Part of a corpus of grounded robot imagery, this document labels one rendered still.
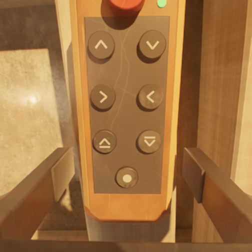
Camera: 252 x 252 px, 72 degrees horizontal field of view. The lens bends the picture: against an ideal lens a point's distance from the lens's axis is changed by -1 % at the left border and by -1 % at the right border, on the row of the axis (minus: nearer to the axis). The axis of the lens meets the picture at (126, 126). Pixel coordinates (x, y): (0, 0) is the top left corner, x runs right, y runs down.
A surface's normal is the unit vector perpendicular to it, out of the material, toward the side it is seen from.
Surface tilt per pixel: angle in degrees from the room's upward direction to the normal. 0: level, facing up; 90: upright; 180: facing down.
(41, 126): 0
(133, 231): 0
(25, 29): 0
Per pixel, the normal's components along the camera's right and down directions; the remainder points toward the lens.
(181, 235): -0.04, -0.97
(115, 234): -0.03, 0.25
